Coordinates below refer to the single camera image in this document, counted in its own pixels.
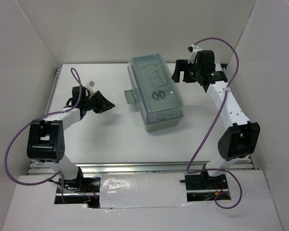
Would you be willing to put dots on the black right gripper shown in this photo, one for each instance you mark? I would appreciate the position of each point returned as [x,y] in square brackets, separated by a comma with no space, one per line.
[181,65]

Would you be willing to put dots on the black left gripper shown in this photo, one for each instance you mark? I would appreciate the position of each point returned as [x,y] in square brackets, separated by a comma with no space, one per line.
[103,105]

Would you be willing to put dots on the green cantilever toolbox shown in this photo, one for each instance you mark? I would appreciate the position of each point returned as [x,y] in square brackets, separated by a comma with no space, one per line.
[156,106]

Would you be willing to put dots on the black handled scissors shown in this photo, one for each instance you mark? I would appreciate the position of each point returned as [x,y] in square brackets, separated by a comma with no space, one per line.
[158,94]

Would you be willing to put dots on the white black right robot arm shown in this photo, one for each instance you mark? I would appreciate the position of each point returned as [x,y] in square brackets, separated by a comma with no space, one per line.
[241,135]

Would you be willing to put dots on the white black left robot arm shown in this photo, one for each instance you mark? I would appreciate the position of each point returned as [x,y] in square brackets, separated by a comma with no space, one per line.
[46,143]

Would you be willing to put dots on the white foil cover sheet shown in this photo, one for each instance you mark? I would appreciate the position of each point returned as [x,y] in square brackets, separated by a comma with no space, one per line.
[142,190]

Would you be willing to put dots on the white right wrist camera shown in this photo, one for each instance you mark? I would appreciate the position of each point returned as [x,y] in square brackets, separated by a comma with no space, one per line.
[193,49]

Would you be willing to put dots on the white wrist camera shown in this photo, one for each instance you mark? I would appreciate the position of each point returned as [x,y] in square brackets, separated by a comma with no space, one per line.
[193,49]
[89,86]

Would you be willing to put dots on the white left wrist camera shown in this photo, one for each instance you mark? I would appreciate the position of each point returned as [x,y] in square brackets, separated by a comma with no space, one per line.
[89,86]

